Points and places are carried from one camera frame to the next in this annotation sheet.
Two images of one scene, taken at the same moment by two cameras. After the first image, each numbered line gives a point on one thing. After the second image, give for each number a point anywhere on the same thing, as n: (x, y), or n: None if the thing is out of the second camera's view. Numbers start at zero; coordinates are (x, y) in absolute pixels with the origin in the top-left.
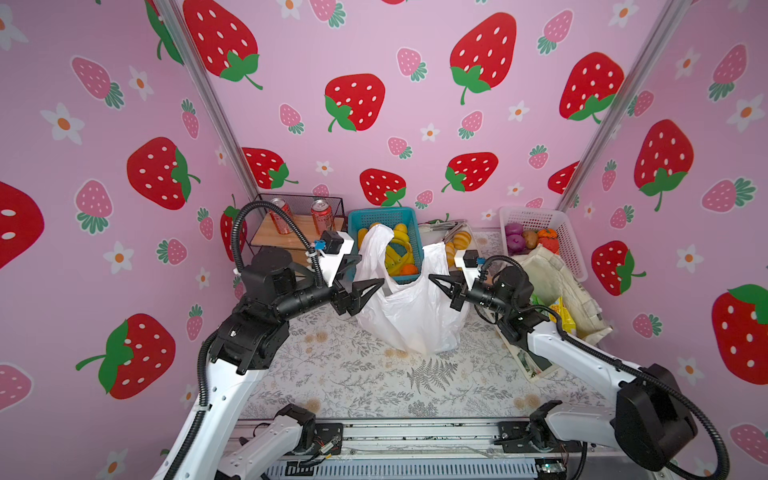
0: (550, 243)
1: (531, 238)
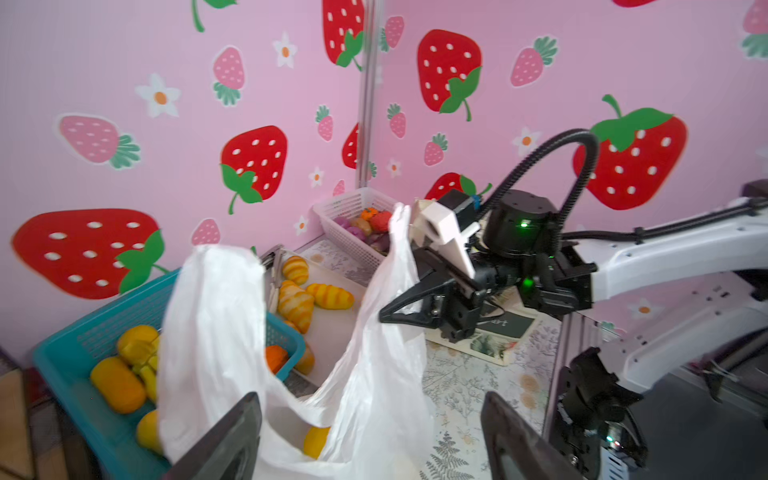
0: (380, 221)
1: (364, 225)
